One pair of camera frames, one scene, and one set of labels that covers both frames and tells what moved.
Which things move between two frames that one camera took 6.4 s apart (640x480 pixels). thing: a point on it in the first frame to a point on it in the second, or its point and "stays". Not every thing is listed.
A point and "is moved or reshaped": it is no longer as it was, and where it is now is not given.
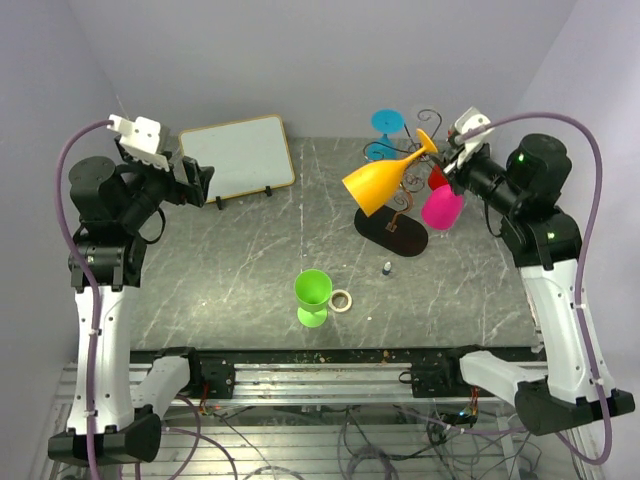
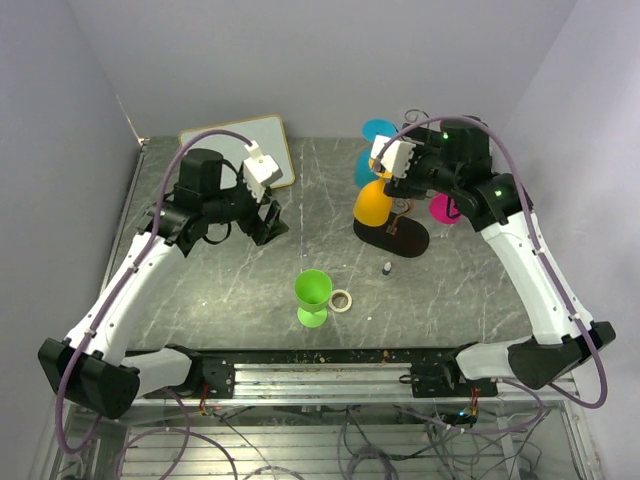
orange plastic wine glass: x=373 y=187 is moved or reshaped
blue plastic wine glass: x=384 y=121 is moved or reshaped
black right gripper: x=454 y=174 to x=409 y=186
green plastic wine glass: x=312 y=291 stays
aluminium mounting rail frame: x=343 y=414 stays
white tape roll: x=342 y=309 stays
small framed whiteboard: x=247 y=156 stays
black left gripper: x=196 y=176 to x=263 y=231
